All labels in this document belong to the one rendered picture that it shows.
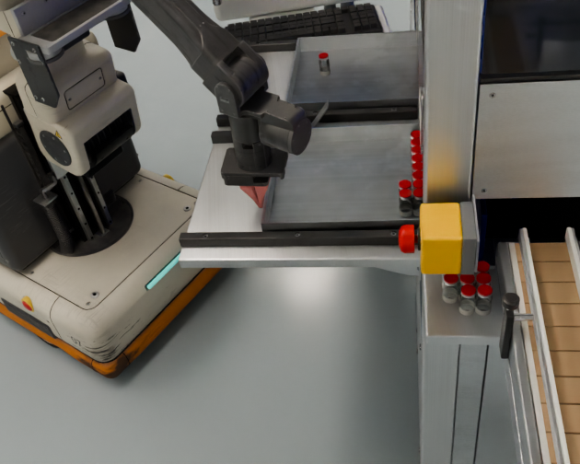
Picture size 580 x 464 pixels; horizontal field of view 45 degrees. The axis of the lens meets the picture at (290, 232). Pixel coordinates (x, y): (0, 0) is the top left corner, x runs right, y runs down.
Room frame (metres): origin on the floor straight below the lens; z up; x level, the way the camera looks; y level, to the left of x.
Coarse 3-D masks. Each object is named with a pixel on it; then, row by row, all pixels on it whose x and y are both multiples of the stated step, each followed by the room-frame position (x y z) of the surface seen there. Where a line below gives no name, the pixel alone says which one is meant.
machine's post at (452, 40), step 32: (448, 0) 0.72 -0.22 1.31; (480, 0) 0.71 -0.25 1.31; (448, 32) 0.72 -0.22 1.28; (480, 32) 0.71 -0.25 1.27; (448, 64) 0.71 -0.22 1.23; (448, 96) 0.71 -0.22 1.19; (448, 128) 0.71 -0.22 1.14; (448, 160) 0.71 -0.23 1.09; (448, 192) 0.71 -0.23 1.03; (448, 352) 0.71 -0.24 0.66; (448, 384) 0.71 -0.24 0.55; (448, 416) 0.71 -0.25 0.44; (448, 448) 0.71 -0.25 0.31
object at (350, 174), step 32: (320, 128) 1.07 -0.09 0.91; (352, 128) 1.06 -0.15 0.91; (384, 128) 1.05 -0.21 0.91; (416, 128) 1.04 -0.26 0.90; (288, 160) 1.04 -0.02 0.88; (320, 160) 1.02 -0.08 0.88; (352, 160) 1.00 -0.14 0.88; (384, 160) 0.99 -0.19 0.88; (288, 192) 0.94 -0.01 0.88; (320, 192) 0.93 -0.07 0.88; (352, 192) 0.91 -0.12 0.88; (384, 192) 0.90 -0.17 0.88; (288, 224) 0.83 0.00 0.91; (320, 224) 0.82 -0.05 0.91; (352, 224) 0.81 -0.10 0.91; (384, 224) 0.80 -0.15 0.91; (416, 224) 0.79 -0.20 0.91
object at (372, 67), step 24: (312, 48) 1.42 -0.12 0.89; (336, 48) 1.40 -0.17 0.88; (360, 48) 1.39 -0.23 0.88; (384, 48) 1.37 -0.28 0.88; (408, 48) 1.36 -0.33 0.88; (312, 72) 1.33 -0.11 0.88; (336, 72) 1.31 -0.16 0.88; (360, 72) 1.29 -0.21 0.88; (384, 72) 1.28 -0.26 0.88; (408, 72) 1.26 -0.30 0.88; (288, 96) 1.21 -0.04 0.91; (312, 96) 1.23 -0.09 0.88; (336, 96) 1.22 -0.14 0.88; (360, 96) 1.20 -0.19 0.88; (384, 96) 1.19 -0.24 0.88; (408, 96) 1.17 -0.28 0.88
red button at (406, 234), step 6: (402, 228) 0.67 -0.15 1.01; (408, 228) 0.67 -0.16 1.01; (402, 234) 0.67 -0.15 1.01; (408, 234) 0.66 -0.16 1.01; (402, 240) 0.66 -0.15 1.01; (408, 240) 0.66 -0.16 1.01; (414, 240) 0.66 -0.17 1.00; (402, 246) 0.66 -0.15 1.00; (408, 246) 0.65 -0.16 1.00; (408, 252) 0.65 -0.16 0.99
